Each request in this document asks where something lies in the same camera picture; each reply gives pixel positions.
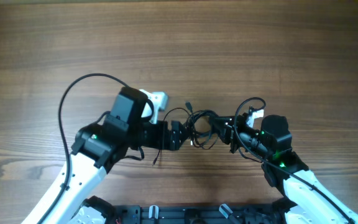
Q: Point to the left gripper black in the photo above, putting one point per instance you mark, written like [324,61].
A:
[161,142]

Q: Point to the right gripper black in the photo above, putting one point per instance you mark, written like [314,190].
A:
[225,129]

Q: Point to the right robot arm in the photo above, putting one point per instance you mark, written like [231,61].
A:
[305,199]

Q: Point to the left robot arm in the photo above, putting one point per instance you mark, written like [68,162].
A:
[97,148]

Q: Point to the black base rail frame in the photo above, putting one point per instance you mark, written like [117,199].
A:
[246,214]

